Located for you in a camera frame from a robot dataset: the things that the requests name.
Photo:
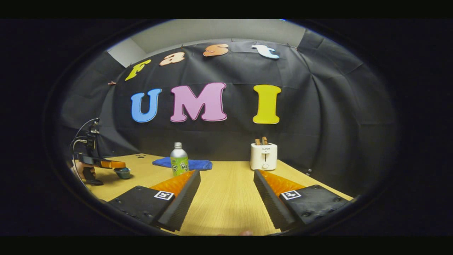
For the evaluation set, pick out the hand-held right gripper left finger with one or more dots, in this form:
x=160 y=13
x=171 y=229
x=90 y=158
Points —
x=184 y=198

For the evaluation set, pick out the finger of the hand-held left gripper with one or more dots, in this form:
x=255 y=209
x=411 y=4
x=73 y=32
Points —
x=106 y=164

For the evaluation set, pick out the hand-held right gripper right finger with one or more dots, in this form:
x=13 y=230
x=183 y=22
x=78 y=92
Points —
x=270 y=200

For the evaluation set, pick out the blue teacup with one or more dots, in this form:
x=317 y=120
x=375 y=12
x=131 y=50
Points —
x=122 y=173

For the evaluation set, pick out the silver green water bottle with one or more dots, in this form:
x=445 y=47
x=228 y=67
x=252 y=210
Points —
x=179 y=161

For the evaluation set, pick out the blue towel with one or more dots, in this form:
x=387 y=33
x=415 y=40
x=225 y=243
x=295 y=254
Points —
x=200 y=164

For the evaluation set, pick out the white toaster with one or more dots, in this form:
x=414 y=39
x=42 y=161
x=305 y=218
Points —
x=263 y=157

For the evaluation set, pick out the black backdrop cloth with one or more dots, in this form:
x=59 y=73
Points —
x=318 y=106

